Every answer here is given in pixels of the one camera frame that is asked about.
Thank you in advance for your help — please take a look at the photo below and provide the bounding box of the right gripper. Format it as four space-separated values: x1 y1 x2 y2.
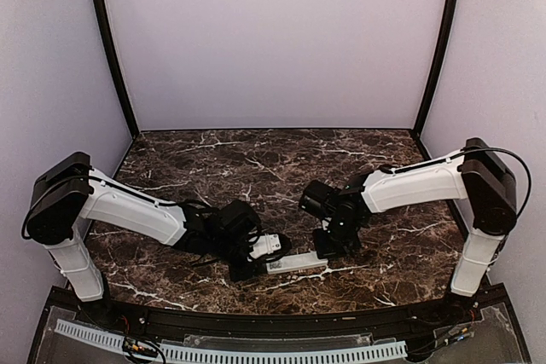
311 218 360 261

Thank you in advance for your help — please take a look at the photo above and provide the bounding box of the white remote control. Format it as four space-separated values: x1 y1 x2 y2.
266 251 328 274

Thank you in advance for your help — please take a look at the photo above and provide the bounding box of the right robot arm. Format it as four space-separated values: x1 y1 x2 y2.
299 137 528 325

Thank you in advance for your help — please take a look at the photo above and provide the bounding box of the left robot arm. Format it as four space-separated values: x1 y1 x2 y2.
21 152 281 326

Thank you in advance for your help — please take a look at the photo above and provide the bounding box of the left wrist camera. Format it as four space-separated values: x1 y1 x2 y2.
248 234 292 263

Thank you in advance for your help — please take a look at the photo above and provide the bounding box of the white slotted cable duct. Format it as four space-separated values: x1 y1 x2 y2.
55 319 407 363

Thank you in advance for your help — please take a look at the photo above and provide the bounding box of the black front rail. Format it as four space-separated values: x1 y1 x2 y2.
103 300 460 338

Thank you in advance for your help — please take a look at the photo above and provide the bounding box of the right black frame post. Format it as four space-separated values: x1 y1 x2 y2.
412 0 457 140

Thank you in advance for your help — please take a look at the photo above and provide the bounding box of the black frame post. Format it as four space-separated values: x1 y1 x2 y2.
412 0 457 140
92 0 140 139

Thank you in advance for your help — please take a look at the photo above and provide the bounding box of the left black frame post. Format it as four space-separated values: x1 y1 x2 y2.
92 0 140 139

